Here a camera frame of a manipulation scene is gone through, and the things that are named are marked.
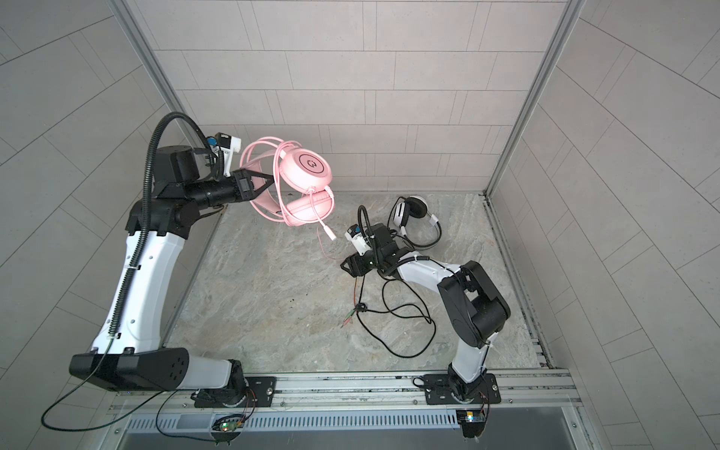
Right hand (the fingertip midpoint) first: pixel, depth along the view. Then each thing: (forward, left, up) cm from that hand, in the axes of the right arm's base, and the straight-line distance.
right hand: (349, 261), depth 89 cm
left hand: (+1, +13, +36) cm, 38 cm away
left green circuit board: (-40, +28, -3) cm, 49 cm away
